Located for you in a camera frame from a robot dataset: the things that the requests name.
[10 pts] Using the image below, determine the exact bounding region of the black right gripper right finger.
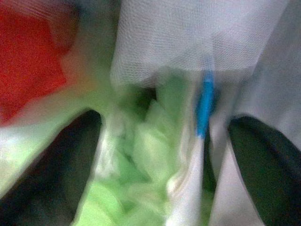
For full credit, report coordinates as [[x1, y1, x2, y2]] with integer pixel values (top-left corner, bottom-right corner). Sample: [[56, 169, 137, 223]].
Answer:
[[228, 115, 301, 226]]

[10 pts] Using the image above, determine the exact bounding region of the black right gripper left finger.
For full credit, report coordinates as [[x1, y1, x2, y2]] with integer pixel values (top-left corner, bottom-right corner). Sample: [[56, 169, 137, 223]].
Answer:
[[0, 108, 103, 226]]

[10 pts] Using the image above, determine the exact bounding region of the blue strip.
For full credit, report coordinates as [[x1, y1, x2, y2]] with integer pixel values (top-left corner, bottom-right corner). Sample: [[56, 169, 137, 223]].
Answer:
[[196, 70, 216, 139]]

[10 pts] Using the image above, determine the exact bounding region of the green crumpled plastic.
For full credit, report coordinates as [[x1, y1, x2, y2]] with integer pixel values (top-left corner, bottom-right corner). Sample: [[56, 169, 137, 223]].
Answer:
[[0, 70, 212, 226]]

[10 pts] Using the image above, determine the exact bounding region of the red fabric item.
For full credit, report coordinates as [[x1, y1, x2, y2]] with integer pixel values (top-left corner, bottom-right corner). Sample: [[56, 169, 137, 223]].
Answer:
[[0, 0, 78, 125]]

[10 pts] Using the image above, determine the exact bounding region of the white woven fabric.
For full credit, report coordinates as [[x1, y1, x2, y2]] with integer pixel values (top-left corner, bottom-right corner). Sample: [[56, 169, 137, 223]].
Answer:
[[109, 0, 301, 226]]

